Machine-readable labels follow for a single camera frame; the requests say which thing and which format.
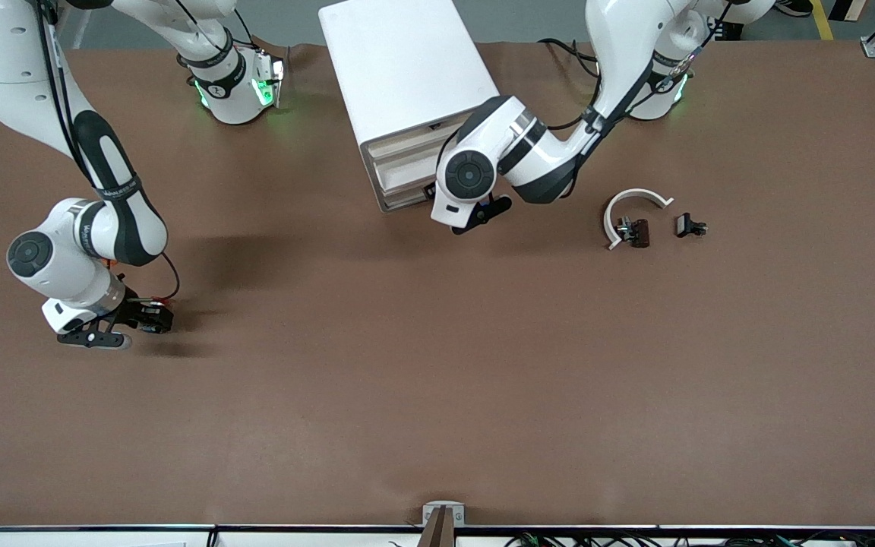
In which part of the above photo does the red push button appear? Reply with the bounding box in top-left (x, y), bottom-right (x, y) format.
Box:
top-left (140, 300), bottom-right (174, 334)

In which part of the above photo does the brown table cover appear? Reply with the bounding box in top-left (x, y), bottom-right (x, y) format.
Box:
top-left (0, 40), bottom-right (875, 529)

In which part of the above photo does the white curved plastic part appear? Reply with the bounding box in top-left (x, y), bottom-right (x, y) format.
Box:
top-left (605, 188), bottom-right (674, 251)

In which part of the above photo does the small brown metal component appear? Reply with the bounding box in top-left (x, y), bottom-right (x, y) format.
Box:
top-left (616, 217), bottom-right (651, 249)

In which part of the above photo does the black base cable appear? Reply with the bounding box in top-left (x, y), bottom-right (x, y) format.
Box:
top-left (538, 38), bottom-right (599, 77)

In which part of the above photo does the grey metal bracket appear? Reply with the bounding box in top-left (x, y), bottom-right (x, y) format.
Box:
top-left (422, 501), bottom-right (466, 526)

